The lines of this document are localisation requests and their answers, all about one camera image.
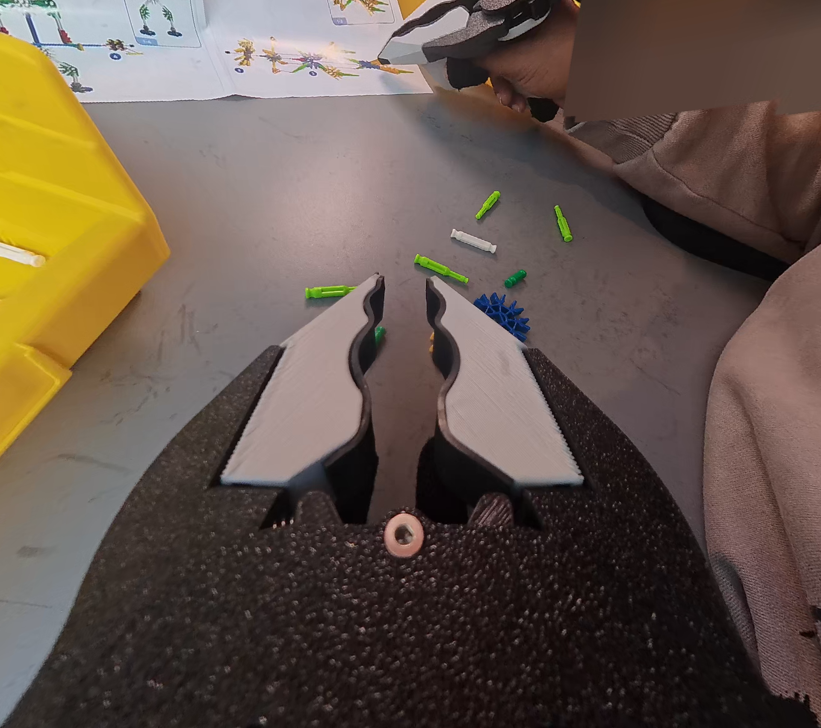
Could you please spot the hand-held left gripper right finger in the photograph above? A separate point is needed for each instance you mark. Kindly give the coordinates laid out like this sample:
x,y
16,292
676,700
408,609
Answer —
x,y
500,413

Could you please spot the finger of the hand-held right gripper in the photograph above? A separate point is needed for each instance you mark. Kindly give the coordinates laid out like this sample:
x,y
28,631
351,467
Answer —
x,y
404,49
442,0

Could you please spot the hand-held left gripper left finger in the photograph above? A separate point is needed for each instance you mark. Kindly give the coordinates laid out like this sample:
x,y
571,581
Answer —
x,y
308,407

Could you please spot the dark green short rod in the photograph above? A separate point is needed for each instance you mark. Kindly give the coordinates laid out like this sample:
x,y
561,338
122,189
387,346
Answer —
x,y
515,278
380,335

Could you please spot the blue snowflake connector piece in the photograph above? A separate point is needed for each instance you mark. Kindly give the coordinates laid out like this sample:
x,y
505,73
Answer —
x,y
497,311

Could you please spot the light green plastic rod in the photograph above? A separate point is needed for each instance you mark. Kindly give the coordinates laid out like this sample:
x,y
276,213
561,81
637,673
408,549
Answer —
x,y
563,223
441,268
487,205
329,291

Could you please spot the person's right forearm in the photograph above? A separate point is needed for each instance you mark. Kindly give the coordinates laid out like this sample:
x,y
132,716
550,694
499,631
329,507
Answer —
x,y
705,176

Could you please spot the person's right hand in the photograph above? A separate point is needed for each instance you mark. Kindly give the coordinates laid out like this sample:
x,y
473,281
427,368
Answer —
x,y
539,61

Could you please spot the printed instruction sheet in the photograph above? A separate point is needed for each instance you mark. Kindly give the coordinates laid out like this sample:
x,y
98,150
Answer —
x,y
269,16

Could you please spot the white plastic rod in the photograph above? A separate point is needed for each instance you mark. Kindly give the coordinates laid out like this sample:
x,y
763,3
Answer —
x,y
473,241

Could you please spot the person's beige hoodie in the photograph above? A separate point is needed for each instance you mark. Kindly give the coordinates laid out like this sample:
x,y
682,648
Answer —
x,y
769,452

